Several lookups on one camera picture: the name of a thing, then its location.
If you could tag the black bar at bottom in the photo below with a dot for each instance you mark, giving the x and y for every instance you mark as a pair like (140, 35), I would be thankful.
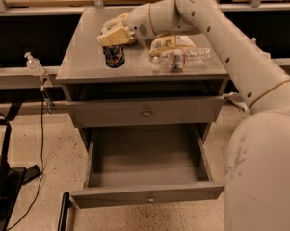
(65, 205)

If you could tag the blue pepsi can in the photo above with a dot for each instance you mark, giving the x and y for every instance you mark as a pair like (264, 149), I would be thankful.
(114, 56)

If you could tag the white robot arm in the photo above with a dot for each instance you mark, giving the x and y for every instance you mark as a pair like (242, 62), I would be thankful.
(257, 174)

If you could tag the brown chip bag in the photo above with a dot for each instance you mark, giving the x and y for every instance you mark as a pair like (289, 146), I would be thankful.
(169, 42)

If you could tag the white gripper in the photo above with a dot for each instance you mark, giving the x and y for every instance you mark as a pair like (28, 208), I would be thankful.
(139, 23)

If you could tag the black monitor stand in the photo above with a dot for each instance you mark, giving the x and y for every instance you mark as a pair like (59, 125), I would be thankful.
(11, 179)

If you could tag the open grey middle drawer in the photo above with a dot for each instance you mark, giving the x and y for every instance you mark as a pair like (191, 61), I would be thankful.
(146, 165)

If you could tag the hand sanitizer pump bottle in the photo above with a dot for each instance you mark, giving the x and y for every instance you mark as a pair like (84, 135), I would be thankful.
(34, 65)

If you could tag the clear plastic water bottle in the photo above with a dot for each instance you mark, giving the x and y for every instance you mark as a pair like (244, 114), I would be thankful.
(178, 59)

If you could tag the grey drawer cabinet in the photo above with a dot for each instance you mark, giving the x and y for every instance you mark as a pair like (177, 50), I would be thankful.
(84, 75)

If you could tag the grey box on floor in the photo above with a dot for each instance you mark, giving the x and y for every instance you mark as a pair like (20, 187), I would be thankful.
(237, 100)

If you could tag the closed grey top drawer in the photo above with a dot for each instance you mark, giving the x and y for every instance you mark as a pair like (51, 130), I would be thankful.
(152, 111)

